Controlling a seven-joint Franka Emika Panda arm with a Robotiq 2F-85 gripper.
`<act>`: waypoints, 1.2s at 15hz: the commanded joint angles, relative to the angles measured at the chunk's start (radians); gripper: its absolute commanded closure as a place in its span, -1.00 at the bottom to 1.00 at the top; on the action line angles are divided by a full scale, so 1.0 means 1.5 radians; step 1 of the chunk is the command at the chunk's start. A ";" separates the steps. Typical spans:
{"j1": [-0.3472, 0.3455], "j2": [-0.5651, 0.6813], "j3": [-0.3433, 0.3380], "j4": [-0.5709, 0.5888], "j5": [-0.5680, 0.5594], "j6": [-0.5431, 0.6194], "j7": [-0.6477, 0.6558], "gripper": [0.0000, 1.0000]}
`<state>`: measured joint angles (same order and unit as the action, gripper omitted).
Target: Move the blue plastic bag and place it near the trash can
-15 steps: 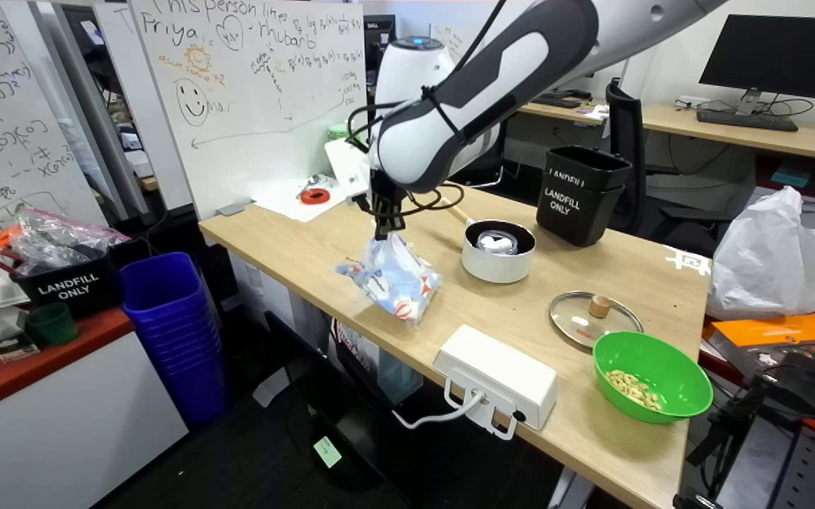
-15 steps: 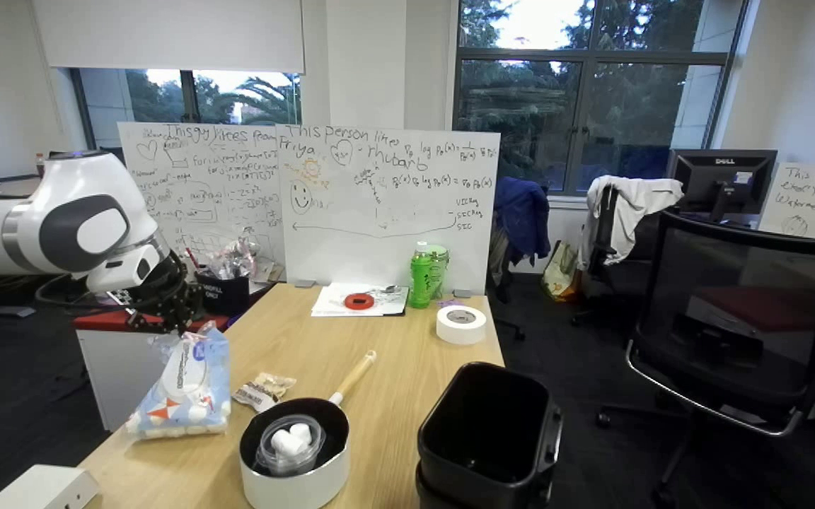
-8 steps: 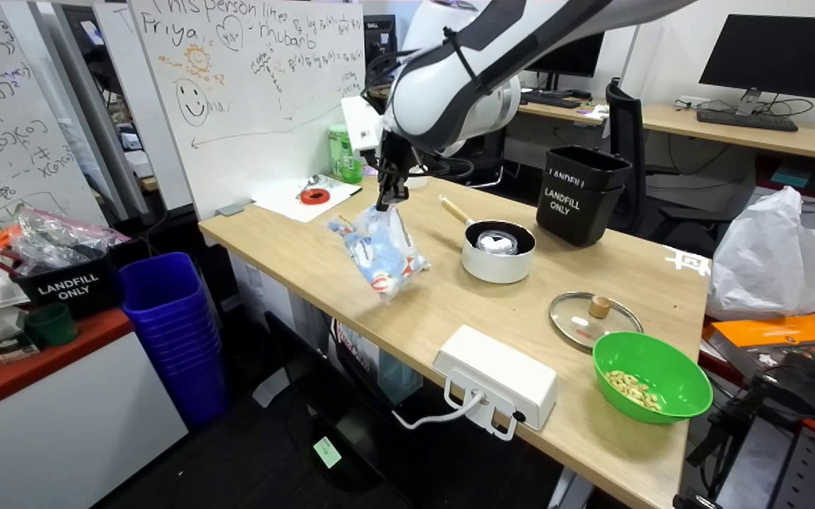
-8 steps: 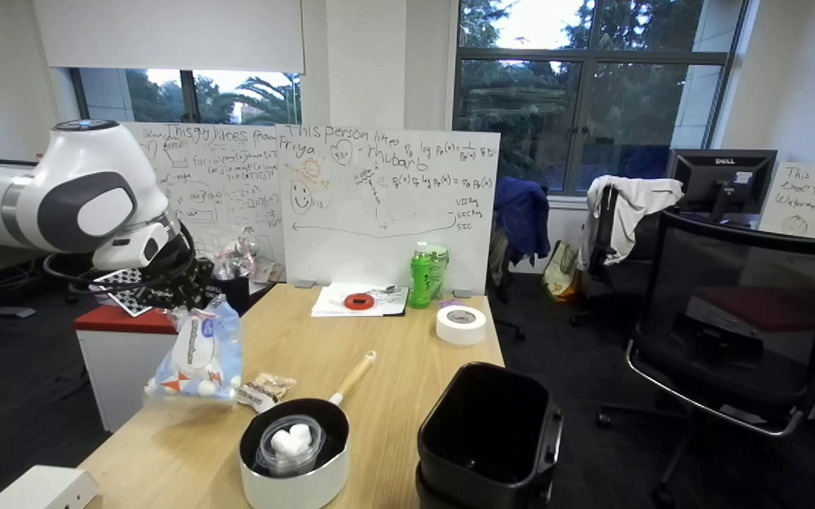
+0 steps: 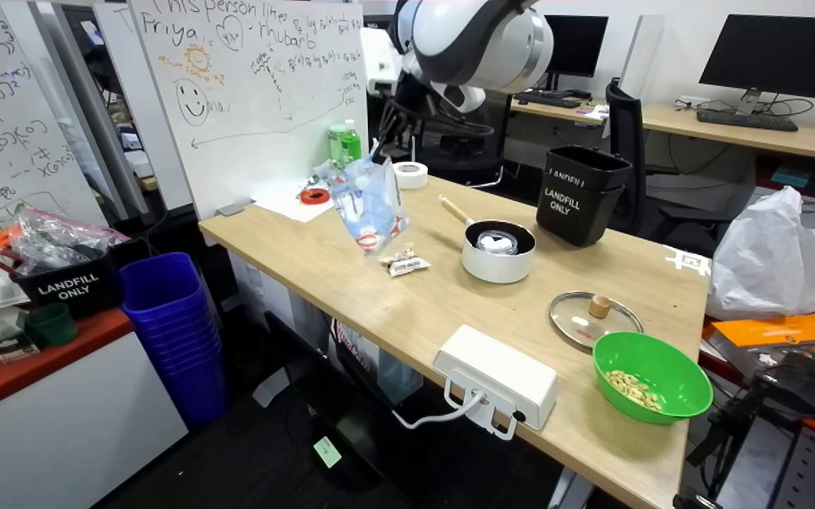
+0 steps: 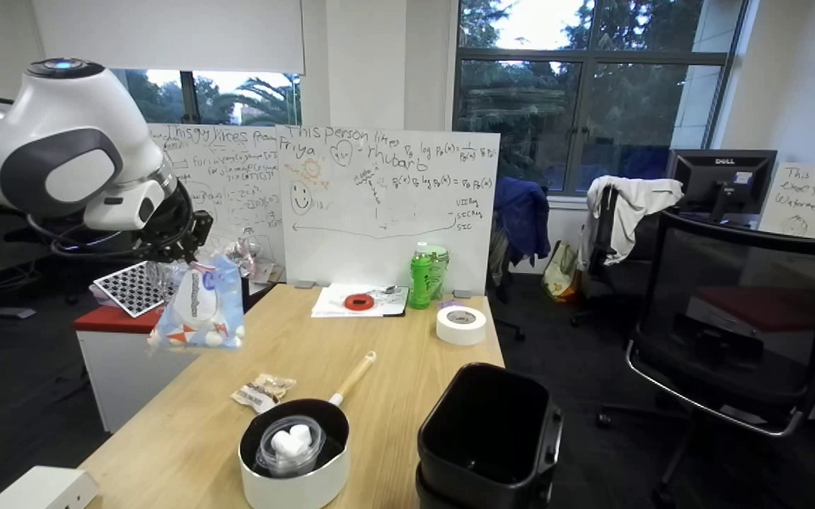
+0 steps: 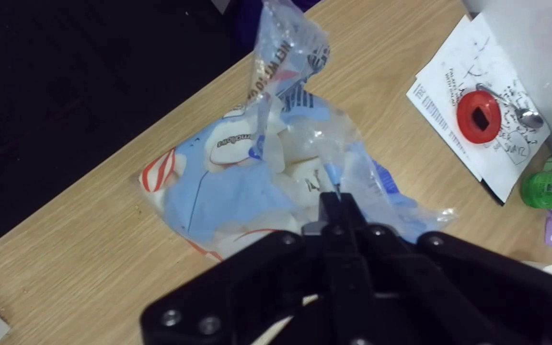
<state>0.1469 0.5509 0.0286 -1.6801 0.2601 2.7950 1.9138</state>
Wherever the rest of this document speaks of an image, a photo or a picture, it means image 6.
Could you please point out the clear cup with white lumps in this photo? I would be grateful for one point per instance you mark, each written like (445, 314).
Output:
(289, 444)

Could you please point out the black trash can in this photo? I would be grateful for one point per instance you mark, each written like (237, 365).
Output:
(488, 433)

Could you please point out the small snack packet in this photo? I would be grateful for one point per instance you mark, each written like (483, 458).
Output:
(277, 385)
(250, 396)

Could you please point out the white cabinet with red top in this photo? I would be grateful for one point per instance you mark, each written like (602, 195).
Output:
(128, 376)

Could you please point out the yellow bag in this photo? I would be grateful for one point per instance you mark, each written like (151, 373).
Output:
(564, 272)

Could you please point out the checkered calibration board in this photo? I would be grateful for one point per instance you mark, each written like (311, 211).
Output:
(128, 286)

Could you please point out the blue jacket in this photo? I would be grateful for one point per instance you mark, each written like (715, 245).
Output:
(521, 214)

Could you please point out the crumpled clear plastic trash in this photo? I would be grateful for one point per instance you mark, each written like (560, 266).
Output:
(253, 258)

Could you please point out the white tape roll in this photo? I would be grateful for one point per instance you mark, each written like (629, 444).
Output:
(462, 324)

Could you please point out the black chair under jacket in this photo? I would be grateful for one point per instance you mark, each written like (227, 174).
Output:
(616, 275)

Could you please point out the whiteboard with dense writing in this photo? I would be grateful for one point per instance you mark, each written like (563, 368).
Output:
(240, 180)

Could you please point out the black mesh office chair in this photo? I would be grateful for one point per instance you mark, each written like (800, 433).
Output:
(737, 313)

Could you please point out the white jacket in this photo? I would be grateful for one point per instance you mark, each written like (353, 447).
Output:
(635, 207)

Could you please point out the large dark framed window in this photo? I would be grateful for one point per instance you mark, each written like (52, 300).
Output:
(595, 94)

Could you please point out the green plastic bottle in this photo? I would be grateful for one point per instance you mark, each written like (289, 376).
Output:
(427, 277)

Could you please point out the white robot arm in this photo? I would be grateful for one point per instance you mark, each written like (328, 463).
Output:
(57, 113)

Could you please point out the white power box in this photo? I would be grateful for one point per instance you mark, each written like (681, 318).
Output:
(40, 487)

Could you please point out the blue plastic bag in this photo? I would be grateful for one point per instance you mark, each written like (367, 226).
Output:
(199, 306)

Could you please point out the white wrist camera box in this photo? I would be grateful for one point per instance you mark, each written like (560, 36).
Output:
(128, 207)

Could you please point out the window under blind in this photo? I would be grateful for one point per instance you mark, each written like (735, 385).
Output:
(227, 101)

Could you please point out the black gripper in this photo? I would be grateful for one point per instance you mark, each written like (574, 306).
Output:
(172, 232)

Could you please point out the black Dell monitor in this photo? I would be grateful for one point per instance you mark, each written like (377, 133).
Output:
(722, 184)

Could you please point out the whiteboard with smiley drawing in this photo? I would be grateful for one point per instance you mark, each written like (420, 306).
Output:
(380, 207)

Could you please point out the white roller blind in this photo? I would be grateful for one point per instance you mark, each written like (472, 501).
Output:
(169, 33)

